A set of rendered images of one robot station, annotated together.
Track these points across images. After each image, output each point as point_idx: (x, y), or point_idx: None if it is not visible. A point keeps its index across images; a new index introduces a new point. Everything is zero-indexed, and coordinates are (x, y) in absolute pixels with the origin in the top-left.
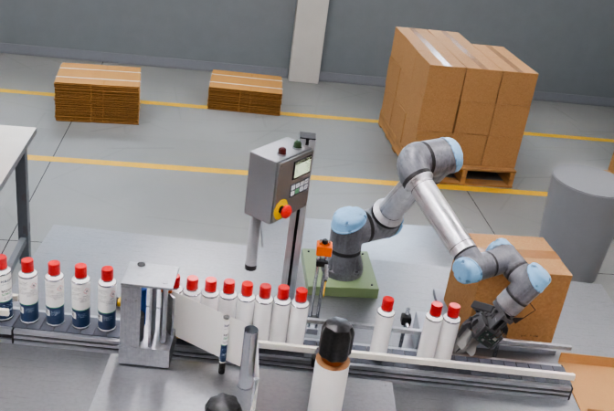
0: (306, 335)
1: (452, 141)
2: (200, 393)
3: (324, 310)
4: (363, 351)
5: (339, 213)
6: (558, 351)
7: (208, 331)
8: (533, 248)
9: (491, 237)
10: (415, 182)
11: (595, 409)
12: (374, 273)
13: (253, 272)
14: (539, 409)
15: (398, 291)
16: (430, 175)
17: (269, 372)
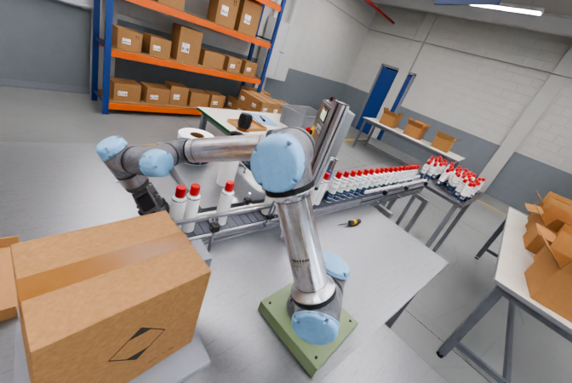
0: (271, 240)
1: (281, 135)
2: None
3: (281, 269)
4: (230, 223)
5: (340, 260)
6: (2, 342)
7: None
8: (77, 287)
9: (161, 283)
10: None
11: (8, 237)
12: (280, 324)
13: (350, 282)
14: None
15: (245, 336)
16: (263, 135)
17: (262, 197)
